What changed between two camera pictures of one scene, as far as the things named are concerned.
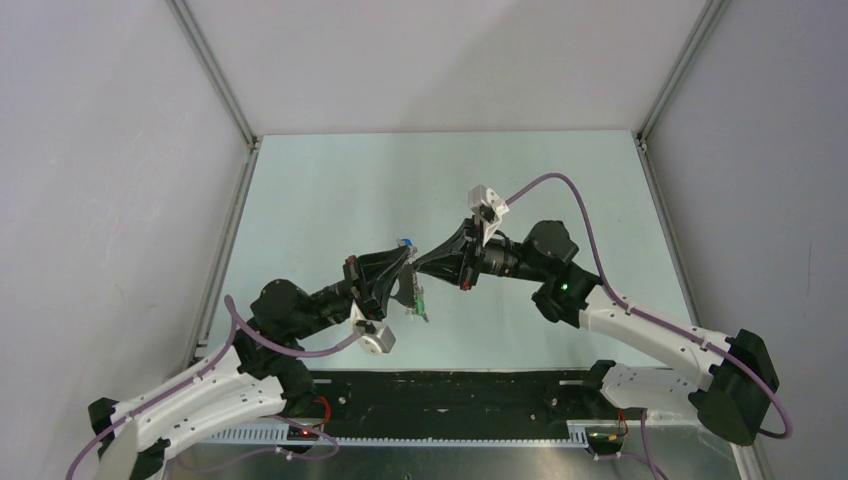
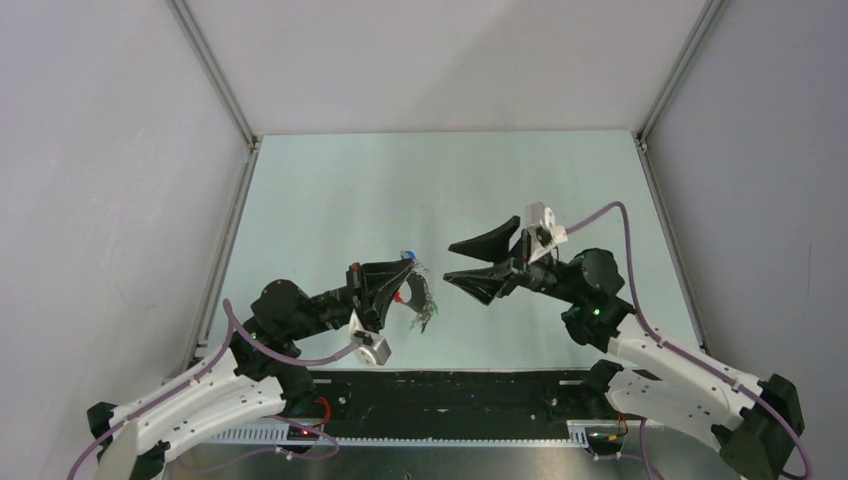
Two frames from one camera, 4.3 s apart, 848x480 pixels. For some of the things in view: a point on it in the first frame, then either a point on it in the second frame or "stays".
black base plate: (443, 399) stays
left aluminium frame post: (224, 91) stays
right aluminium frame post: (690, 56) stays
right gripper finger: (453, 269) to (486, 283)
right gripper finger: (451, 245) to (492, 246)
